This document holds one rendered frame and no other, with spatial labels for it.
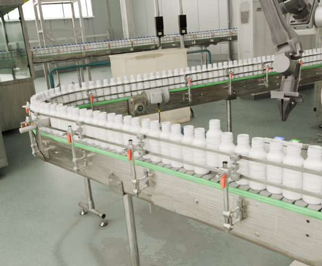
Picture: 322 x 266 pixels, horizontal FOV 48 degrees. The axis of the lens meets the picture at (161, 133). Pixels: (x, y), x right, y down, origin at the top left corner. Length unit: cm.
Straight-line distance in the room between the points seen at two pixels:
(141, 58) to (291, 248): 461
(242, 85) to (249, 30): 379
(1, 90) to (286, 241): 575
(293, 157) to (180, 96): 223
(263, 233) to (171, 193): 39
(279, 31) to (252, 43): 597
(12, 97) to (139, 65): 230
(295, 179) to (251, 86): 264
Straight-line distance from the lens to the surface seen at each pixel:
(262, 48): 747
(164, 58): 569
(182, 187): 137
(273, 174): 115
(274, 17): 134
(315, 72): 434
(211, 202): 130
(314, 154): 109
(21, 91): 662
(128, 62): 544
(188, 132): 132
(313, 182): 110
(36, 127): 209
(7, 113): 654
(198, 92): 334
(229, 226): 121
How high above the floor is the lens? 152
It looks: 16 degrees down
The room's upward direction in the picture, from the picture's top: 5 degrees counter-clockwise
